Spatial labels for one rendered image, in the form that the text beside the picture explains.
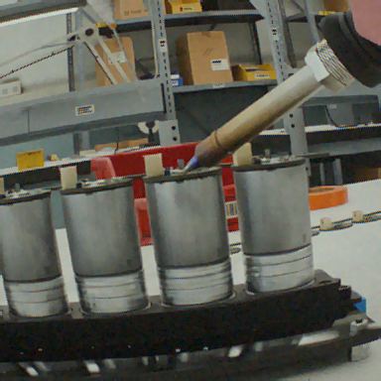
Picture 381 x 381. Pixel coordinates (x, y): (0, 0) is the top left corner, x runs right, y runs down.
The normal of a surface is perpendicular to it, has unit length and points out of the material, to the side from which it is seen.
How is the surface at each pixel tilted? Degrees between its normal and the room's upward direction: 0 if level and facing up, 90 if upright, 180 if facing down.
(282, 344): 0
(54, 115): 90
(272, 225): 90
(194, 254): 90
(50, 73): 90
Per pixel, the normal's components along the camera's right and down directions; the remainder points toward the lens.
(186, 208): 0.04, 0.07
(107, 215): 0.29, 0.04
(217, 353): -0.12, -0.99
